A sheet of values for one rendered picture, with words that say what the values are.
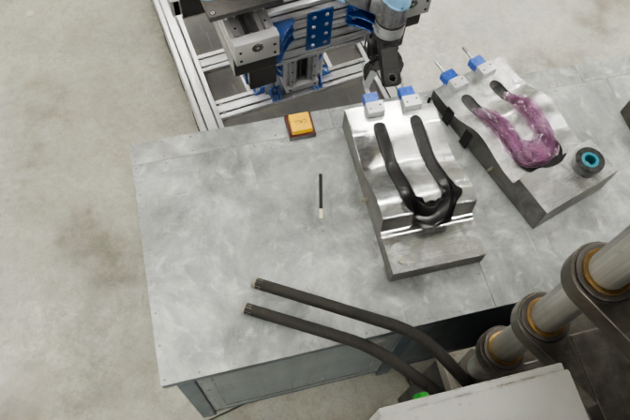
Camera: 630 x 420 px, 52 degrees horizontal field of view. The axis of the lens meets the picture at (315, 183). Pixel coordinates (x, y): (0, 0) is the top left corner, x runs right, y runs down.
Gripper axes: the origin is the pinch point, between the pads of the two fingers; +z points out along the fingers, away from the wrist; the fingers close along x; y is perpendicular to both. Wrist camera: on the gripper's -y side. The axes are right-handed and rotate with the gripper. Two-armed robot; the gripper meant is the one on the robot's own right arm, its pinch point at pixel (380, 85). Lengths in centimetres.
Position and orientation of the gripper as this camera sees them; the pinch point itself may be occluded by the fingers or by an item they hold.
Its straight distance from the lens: 177.9
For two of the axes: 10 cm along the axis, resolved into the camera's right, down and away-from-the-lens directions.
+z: -0.4, 4.5, 8.9
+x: -9.7, 1.9, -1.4
